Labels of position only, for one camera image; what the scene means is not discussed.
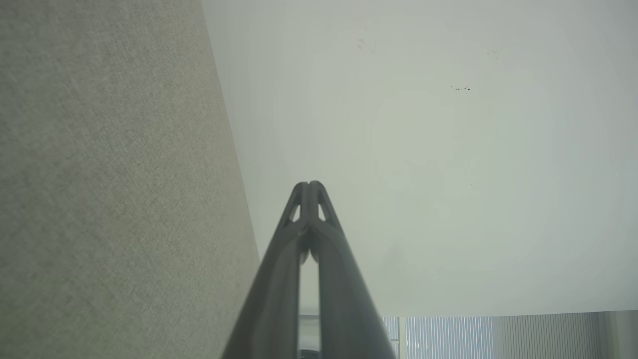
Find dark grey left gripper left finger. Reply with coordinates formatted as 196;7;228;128
222;181;311;359

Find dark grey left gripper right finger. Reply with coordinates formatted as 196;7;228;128
310;181;397;359

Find white vertical window blinds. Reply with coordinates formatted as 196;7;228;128
383;312;606;359

